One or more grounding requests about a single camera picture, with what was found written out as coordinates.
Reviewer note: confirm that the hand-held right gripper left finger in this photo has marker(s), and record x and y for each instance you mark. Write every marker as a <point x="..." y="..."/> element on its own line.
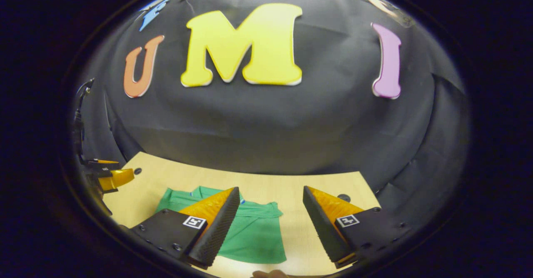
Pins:
<point x="218" y="232"/>

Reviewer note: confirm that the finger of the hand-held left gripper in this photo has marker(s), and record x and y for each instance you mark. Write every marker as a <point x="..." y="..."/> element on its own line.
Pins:
<point x="114" y="180"/>
<point x="102" y="165"/>

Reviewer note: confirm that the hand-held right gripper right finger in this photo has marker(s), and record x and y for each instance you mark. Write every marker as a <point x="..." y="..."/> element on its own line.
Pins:
<point x="322" y="232"/>

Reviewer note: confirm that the green T-shirt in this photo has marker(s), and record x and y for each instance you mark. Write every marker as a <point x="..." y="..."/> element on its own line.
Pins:
<point x="254" y="236"/>

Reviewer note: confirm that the black tripod stand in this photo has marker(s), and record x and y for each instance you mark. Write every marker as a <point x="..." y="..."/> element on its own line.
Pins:
<point x="78" y="123"/>

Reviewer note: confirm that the black backdrop cloth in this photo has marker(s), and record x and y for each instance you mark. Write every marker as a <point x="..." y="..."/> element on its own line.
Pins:
<point x="270" y="123"/>

